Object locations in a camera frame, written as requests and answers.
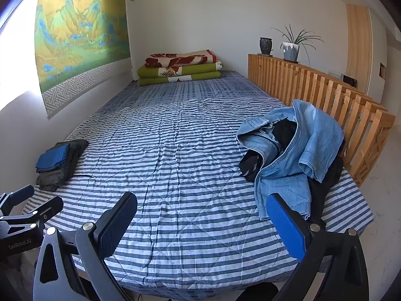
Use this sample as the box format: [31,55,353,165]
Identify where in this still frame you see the light wooden wall panel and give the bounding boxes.
[346,4,373,96]

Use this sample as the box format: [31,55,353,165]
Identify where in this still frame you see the landscape painting wall hanging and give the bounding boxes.
[34,0,131,120]

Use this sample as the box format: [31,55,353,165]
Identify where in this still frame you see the red floral folded blanket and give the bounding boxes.
[145,50,218,68]

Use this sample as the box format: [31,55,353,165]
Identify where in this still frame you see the light blue denim pants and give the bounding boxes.
[236,107,298,171]

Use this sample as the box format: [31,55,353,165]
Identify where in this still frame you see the folded dark garment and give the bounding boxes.
[37,139,89,182]

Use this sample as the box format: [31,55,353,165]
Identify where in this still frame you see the folded blue striped shirt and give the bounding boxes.
[35,143,71,172]

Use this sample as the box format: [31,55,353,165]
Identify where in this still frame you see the green folded quilt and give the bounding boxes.
[137,62,224,87]

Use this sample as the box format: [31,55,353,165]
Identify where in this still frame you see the wooden slatted bed railing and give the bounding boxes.
[248,54,396,188]

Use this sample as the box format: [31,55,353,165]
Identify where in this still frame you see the folded grey houndstooth garment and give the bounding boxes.
[35,170,69,192]

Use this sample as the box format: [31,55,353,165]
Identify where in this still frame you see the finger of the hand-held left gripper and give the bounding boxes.
[0,185,35,217]
[0,196,64,233]

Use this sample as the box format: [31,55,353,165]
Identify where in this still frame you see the black garment pink print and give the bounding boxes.
[309,138,346,223]

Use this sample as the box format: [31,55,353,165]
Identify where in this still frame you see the dark ceramic vase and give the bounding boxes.
[257,37,274,57]

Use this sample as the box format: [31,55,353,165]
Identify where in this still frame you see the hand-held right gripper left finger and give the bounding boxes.
[33,191,138,301]

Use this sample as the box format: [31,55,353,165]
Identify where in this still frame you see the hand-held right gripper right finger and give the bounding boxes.
[266,193,370,301]

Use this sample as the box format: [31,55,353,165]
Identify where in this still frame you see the blue white striped bed quilt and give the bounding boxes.
[23,70,375,292]

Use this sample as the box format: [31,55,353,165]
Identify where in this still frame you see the potted plant white pot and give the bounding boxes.
[271,24,325,65]

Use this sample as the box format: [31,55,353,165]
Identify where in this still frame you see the black garment yellow print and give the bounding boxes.
[239,117,297,183]

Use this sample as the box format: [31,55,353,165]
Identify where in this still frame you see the light blue denim shirt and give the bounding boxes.
[254,100,345,221]

